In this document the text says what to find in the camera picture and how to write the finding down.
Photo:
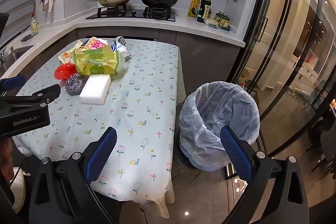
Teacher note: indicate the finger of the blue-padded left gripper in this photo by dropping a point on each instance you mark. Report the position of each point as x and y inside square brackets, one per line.
[46, 95]
[12, 83]

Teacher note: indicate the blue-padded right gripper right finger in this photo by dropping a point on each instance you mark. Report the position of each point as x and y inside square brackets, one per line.
[256, 171]

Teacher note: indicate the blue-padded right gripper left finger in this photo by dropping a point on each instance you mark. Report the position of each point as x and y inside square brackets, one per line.
[76, 176]

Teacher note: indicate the red plastic bag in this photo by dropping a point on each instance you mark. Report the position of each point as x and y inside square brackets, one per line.
[65, 71]

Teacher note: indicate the yellow green tissue package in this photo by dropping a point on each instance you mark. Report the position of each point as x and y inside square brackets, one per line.
[101, 61]

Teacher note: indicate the blue white milk carton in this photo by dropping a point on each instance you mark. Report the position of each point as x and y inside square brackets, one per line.
[119, 44]

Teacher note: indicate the kitchen sink with faucet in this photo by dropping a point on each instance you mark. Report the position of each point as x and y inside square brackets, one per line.
[8, 59]

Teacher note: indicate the trash bin with clear liner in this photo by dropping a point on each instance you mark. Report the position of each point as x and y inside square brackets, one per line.
[204, 113]

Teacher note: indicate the steel wool scrubber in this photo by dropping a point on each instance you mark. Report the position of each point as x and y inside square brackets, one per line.
[75, 84]

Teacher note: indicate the yellow snack wrapper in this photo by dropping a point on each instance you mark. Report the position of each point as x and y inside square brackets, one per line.
[66, 57]

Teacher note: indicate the white sponge block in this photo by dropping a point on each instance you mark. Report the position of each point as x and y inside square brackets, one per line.
[95, 90]

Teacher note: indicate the green dish soap bottle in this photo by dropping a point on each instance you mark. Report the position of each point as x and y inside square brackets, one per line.
[34, 25]

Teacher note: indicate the pink floral paper cup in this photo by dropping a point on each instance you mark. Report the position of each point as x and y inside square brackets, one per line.
[95, 44]

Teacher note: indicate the floral white tablecloth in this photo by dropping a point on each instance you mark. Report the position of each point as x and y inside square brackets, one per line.
[141, 106]

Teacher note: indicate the black gas stove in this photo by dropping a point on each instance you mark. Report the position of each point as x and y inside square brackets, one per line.
[124, 12]

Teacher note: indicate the yellow blue condiment jar set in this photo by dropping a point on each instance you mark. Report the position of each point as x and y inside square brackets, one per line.
[223, 20]

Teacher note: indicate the wrapped garlic packet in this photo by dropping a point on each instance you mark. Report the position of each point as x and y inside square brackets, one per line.
[212, 22]

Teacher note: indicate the dark soy sauce bottle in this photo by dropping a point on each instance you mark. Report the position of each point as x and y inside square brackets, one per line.
[204, 9]

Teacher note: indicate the yellow seasoning box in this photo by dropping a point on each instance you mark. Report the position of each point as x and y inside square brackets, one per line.
[193, 8]

